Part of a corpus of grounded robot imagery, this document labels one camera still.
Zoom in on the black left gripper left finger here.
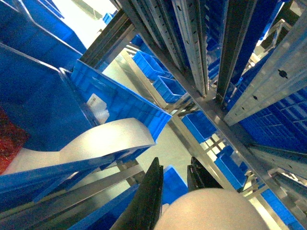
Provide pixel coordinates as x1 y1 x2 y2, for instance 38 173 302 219
111 157 164 230

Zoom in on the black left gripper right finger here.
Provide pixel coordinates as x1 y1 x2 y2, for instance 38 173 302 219
187 157 223 192

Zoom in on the beige plastic dustpan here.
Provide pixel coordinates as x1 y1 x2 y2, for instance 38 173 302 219
0 118 268 230

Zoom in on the blue bin with label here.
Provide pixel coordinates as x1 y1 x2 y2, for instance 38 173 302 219
71 60 171 140

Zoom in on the perforated metal rack upright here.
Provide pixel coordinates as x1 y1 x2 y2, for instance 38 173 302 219
224 12 307 126

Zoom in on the dark blue bin wall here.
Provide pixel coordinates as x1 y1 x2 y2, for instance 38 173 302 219
0 44 95 151

